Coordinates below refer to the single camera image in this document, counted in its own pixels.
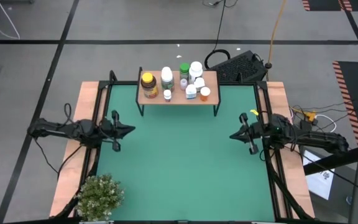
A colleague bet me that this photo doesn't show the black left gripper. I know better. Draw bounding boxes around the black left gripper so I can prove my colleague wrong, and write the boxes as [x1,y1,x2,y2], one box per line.
[99,110,136,152]

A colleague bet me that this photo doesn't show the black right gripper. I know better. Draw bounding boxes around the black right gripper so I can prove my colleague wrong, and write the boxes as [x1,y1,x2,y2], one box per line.
[229,113,275,156]

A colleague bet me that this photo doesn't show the fish oil bottle yellow cap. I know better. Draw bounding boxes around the fish oil bottle yellow cap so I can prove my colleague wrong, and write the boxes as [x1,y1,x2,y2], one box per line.
[140,72,159,100]

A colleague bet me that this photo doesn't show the orange pill bottle white cap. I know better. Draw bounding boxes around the orange pill bottle white cap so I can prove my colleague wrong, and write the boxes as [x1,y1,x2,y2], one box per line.
[200,86,211,102]

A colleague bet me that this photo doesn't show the medium white medicine bottle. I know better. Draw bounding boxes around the medium white medicine bottle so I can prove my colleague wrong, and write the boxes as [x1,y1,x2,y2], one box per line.
[193,77,206,93]

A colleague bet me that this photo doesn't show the white bottle blue label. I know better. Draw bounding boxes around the white bottle blue label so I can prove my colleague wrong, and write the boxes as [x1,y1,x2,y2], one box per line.
[185,83,198,100]

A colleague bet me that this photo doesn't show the large clear gummies bottle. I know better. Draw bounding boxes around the large clear gummies bottle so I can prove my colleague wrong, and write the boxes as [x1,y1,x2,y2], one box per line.
[160,66,175,93]

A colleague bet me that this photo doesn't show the large white medicine bottle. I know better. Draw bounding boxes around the large white medicine bottle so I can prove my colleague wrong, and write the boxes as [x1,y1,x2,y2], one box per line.
[188,61,204,84]

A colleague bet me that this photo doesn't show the green cap medicine bottle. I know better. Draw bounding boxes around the green cap medicine bottle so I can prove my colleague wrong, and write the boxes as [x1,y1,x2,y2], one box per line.
[179,62,191,81]

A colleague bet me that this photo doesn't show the wooden shelf black metal legs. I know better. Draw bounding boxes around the wooden shelf black metal legs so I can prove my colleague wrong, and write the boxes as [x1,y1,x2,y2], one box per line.
[135,67,222,118]

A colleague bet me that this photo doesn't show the green table mat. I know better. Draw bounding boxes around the green table mat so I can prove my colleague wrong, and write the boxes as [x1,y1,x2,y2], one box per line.
[95,83,275,222]

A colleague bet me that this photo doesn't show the black perforated computer case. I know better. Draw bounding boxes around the black perforated computer case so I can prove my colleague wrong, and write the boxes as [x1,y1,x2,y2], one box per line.
[208,50,269,84]

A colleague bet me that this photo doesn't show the bushy artificial potted plant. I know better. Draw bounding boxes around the bushy artificial potted plant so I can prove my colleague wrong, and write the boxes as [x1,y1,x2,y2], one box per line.
[75,174,126,222]

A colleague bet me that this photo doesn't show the white paper sheet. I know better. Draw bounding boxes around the white paper sheet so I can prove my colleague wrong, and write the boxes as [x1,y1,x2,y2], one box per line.
[302,151,335,200]

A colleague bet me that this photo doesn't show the black aluminium table frame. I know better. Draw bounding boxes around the black aluminium table frame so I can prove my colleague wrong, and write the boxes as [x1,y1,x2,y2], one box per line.
[50,70,315,224]

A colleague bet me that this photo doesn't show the thick white cable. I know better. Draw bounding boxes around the thick white cable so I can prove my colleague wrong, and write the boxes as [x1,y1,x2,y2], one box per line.
[315,114,338,139]

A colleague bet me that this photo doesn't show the black floor cable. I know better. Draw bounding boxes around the black floor cable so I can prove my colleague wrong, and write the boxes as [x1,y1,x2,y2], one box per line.
[203,0,231,70]

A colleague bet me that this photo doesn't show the yellow hanging cable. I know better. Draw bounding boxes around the yellow hanging cable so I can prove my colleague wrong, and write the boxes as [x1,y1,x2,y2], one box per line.
[267,0,288,66]

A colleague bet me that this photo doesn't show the thin white cable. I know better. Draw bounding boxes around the thin white cable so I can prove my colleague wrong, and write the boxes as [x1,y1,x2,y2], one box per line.
[0,0,21,40]

